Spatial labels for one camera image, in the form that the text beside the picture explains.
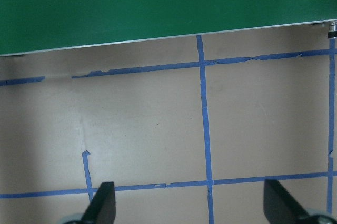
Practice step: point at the green conveyor belt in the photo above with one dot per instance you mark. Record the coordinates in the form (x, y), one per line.
(158, 3)

